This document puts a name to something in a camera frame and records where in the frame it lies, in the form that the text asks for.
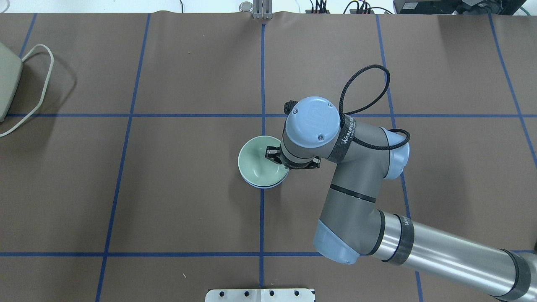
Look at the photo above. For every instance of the black power strip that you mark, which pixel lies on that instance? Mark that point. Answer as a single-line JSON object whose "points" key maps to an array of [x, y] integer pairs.
{"points": [[350, 7]]}

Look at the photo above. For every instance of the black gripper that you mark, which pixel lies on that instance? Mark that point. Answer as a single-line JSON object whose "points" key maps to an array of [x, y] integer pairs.
{"points": [[273, 157]]}

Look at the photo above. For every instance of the beige toaster appliance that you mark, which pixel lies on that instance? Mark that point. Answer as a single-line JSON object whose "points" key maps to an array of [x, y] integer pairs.
{"points": [[11, 67]]}

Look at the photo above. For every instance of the green bowl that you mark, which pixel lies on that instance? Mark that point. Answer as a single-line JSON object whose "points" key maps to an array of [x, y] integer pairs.
{"points": [[251, 158]]}

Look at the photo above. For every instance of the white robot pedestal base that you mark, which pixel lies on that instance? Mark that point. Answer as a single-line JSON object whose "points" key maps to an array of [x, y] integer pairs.
{"points": [[261, 295]]}

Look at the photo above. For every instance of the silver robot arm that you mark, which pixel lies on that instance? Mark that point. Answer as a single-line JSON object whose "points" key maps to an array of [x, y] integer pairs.
{"points": [[351, 225]]}

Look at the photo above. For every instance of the aluminium frame post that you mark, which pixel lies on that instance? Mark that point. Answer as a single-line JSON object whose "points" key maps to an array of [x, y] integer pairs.
{"points": [[262, 9]]}

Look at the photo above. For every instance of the blue bowl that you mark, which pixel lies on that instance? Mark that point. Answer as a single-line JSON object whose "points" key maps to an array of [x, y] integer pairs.
{"points": [[266, 180]]}

